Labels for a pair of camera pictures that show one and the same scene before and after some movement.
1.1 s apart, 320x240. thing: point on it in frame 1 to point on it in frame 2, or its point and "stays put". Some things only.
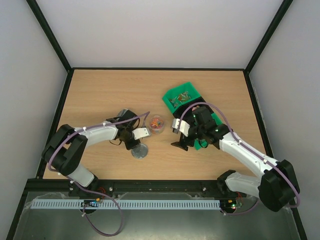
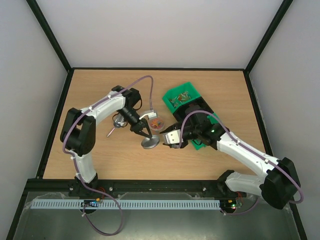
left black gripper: [129, 146] to [137, 127]
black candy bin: [186, 114] stays put
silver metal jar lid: [140, 152] to [147, 143]
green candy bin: [203, 143] stays put
